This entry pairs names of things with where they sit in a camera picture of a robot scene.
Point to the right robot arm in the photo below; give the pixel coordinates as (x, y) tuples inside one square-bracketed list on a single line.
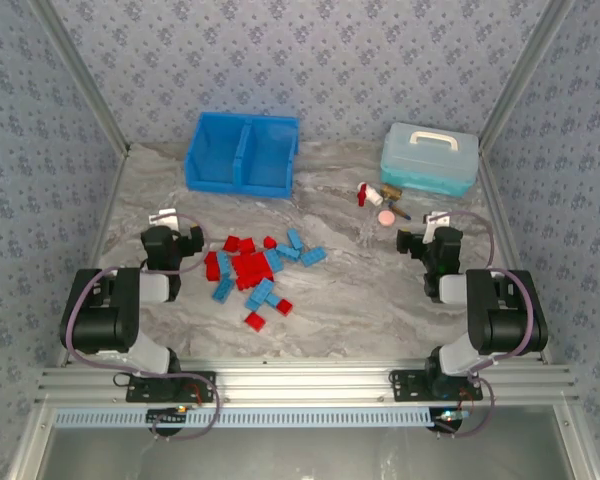
[(500, 320)]

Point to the small brass and blue fitting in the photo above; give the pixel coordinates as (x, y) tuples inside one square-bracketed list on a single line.
[(400, 212)]

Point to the pink round disc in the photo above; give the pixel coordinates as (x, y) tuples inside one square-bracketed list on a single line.
[(385, 218)]

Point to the brass pipe fitting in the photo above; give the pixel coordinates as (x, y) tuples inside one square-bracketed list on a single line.
[(392, 193)]

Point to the translucent teal storage box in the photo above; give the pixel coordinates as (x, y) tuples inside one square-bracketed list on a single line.
[(425, 165)]

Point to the blue divided plastic bin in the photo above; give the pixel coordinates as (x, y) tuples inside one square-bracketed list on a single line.
[(215, 160)]

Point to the small LED circuit board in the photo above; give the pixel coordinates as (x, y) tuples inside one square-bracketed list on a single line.
[(450, 419), (167, 416)]

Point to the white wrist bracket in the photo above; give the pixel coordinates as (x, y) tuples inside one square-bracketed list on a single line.
[(162, 217), (437, 218)]

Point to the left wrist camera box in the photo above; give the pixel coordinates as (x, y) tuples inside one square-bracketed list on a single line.
[(198, 242)]

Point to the aluminium side rail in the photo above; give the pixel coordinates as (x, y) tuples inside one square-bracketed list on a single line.
[(494, 190), (111, 190)]

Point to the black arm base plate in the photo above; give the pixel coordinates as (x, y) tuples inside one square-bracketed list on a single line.
[(405, 386), (200, 384)]

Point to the aluminium frame post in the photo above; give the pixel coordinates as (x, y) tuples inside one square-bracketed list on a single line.
[(84, 75), (523, 75)]

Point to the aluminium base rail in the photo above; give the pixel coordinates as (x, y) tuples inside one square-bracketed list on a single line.
[(305, 380)]

